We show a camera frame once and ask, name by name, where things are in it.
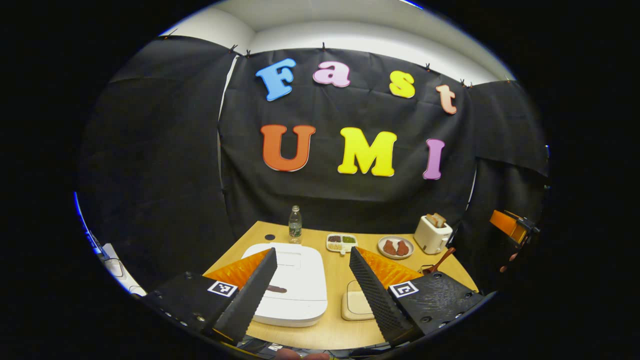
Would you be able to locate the clear plastic water bottle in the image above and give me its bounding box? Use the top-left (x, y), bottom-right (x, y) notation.
top-left (288, 204), bottom-right (303, 245)

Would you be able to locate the white divided grain dish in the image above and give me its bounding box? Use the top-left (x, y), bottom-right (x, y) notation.
top-left (325, 232), bottom-right (359, 256)

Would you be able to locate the brown wooden spoon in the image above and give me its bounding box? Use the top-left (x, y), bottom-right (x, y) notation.
top-left (423, 246), bottom-right (457, 275)

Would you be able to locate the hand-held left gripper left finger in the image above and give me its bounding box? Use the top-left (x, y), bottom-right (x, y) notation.
top-left (142, 247), bottom-right (278, 346)

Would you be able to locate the white flat device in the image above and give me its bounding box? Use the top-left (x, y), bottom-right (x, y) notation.
top-left (99, 242), bottom-right (147, 297)

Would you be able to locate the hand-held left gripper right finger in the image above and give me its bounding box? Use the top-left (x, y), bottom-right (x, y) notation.
top-left (348, 246), bottom-right (487, 347)

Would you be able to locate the white round plate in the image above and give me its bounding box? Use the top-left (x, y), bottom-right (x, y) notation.
top-left (377, 235), bottom-right (415, 260)

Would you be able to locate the white toaster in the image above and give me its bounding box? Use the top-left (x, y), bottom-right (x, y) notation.
top-left (413, 212), bottom-right (454, 255)

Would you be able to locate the white rice cooker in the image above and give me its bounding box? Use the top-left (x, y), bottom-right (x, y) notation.
top-left (241, 242), bottom-right (329, 328)

